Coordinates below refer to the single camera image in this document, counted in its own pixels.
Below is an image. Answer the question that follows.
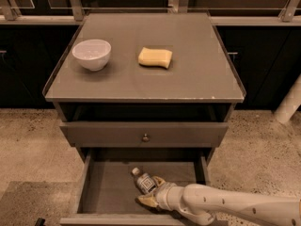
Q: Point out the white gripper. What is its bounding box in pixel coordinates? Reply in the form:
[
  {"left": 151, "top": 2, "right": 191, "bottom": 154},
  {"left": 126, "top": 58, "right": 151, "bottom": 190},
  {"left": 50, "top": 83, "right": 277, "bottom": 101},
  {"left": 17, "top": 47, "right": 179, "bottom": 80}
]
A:
[{"left": 136, "top": 176, "right": 183, "bottom": 211}]

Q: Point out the clear plastic water bottle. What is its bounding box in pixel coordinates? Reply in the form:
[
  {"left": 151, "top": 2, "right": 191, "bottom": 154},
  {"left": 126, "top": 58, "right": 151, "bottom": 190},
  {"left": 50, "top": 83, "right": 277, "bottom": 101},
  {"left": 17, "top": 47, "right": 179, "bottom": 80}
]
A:
[{"left": 132, "top": 168, "right": 157, "bottom": 195}]

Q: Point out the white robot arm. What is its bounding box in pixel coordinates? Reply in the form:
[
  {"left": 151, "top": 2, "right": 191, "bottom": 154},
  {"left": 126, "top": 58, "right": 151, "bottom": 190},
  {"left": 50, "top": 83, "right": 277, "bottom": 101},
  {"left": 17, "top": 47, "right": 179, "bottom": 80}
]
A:
[{"left": 138, "top": 82, "right": 301, "bottom": 226}]

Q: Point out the open middle drawer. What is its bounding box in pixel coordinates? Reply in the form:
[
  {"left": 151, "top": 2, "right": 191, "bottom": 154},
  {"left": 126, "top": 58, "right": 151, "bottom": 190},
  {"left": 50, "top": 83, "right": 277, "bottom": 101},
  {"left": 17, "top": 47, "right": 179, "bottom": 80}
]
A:
[{"left": 60, "top": 148, "right": 209, "bottom": 226}]

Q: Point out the round brass drawer knob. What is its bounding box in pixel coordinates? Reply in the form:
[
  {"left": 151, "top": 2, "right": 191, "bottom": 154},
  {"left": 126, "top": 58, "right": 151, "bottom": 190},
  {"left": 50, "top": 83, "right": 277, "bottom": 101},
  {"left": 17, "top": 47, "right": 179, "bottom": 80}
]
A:
[{"left": 142, "top": 134, "right": 150, "bottom": 142}]

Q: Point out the grey drawer cabinet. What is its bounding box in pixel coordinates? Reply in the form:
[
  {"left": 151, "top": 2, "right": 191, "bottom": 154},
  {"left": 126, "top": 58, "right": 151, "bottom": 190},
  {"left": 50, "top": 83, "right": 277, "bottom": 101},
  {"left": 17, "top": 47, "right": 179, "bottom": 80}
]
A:
[{"left": 41, "top": 12, "right": 246, "bottom": 226}]

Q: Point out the closed top drawer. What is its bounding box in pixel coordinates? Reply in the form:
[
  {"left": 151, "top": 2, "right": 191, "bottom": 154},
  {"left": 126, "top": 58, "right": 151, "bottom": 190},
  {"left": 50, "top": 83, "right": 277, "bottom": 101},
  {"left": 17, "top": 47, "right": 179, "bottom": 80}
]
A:
[{"left": 60, "top": 121, "right": 229, "bottom": 148}]

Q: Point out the small black object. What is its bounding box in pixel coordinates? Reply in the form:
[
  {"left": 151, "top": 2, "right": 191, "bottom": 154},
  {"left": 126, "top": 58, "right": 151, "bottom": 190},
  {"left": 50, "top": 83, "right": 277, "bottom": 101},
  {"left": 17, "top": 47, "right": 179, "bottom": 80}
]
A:
[{"left": 35, "top": 218, "right": 45, "bottom": 226}]

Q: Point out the yellow sponge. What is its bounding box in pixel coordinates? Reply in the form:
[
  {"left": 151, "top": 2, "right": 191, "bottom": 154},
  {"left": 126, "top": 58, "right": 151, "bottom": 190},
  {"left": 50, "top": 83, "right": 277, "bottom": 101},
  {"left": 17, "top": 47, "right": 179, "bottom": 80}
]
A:
[{"left": 138, "top": 47, "right": 172, "bottom": 69}]

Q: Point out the white ceramic bowl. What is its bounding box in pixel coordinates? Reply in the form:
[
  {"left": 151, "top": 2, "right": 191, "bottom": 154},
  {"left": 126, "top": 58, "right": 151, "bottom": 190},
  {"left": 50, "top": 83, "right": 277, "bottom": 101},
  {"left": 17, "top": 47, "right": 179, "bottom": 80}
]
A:
[{"left": 71, "top": 40, "right": 111, "bottom": 71}]

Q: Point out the metal railing frame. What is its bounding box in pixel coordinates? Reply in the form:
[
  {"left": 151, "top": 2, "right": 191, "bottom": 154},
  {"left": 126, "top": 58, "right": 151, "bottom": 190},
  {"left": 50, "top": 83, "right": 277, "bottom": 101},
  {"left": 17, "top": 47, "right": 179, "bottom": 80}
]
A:
[{"left": 0, "top": 0, "right": 301, "bottom": 26}]

